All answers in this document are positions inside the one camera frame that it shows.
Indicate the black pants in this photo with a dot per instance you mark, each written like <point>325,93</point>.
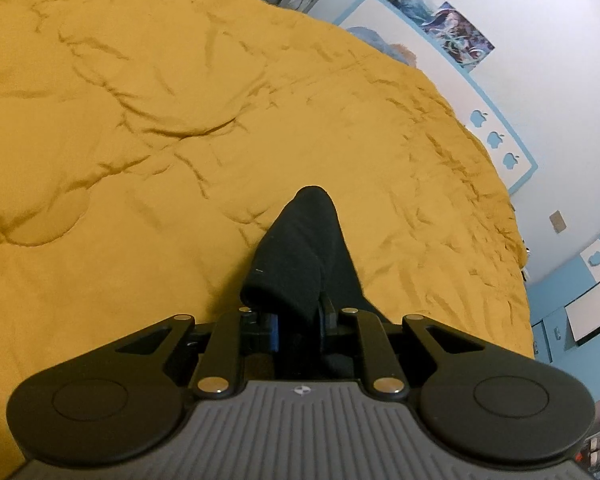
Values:
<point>300,250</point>

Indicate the blue pillow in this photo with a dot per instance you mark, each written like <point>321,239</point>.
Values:
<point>380,40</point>

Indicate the white headboard with blue apples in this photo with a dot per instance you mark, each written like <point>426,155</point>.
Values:
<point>430,60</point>

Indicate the colourful wall poster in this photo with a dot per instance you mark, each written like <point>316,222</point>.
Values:
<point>450,25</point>

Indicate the white board with black frame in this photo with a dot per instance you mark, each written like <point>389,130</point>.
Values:
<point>595,315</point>

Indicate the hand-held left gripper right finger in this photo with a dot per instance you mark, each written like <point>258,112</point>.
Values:
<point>327,317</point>

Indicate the yellow quilted blanket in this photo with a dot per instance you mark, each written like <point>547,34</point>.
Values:
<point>130,110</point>

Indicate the blue wardrobe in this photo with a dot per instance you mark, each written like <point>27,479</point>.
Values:
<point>555,300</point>

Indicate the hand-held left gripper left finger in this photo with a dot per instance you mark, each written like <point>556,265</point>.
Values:
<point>272,332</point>

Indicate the brown wall plate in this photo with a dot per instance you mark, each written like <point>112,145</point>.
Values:
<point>557,221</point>

